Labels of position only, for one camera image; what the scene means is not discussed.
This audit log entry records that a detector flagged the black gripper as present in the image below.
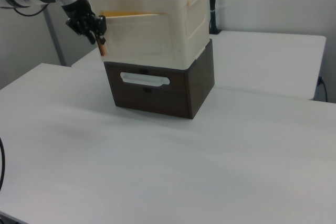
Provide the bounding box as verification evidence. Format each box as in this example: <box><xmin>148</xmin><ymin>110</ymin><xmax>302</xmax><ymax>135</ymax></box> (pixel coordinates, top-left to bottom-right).
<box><xmin>61</xmin><ymin>0</ymin><xmax>107</xmax><ymax>45</ymax></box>

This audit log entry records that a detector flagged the small brown pen-like object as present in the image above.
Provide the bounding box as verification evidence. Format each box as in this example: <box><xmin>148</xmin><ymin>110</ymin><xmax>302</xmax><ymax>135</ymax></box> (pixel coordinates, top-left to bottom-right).
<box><xmin>97</xmin><ymin>36</ymin><xmax>107</xmax><ymax>57</ymax></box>

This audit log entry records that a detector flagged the cream cabinet door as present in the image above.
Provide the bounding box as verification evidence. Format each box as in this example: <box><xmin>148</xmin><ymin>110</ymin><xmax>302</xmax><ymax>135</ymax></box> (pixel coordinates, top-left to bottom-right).
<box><xmin>100</xmin><ymin>11</ymin><xmax>172</xmax><ymax>60</ymax></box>

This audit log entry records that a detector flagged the cream plastic storage cabinet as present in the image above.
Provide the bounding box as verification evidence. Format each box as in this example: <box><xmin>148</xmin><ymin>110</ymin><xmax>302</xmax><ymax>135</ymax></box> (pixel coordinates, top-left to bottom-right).
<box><xmin>88</xmin><ymin>0</ymin><xmax>211</xmax><ymax>69</ymax></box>

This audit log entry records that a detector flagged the dark brown wooden drawer box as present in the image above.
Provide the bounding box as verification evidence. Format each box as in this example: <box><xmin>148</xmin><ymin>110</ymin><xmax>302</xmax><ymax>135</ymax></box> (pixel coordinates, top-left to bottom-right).
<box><xmin>103</xmin><ymin>38</ymin><xmax>216</xmax><ymax>120</ymax></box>

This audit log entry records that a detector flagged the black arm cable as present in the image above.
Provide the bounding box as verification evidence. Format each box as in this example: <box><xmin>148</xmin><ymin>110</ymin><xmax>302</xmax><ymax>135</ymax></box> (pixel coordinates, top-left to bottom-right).
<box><xmin>12</xmin><ymin>1</ymin><xmax>51</xmax><ymax>17</ymax></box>

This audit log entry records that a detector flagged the white drawer handle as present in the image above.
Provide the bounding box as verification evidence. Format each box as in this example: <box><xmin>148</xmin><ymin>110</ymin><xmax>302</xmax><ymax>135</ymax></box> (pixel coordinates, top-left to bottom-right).
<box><xmin>119</xmin><ymin>71</ymin><xmax>170</xmax><ymax>88</ymax></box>

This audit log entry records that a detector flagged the black camera stand pole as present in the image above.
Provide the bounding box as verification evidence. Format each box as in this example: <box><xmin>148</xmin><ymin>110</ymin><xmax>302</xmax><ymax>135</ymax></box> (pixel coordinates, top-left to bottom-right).
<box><xmin>207</xmin><ymin>0</ymin><xmax>222</xmax><ymax>36</ymax></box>

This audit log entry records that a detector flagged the black cable loop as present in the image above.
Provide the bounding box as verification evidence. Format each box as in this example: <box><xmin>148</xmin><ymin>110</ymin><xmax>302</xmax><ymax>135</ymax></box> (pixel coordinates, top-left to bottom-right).
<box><xmin>0</xmin><ymin>136</ymin><xmax>6</xmax><ymax>191</ymax></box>

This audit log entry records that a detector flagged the black power cable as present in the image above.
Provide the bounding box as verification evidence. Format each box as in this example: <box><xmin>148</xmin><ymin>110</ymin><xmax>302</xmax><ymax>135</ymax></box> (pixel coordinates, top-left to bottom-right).
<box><xmin>317</xmin><ymin>76</ymin><xmax>329</xmax><ymax>102</ymax></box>

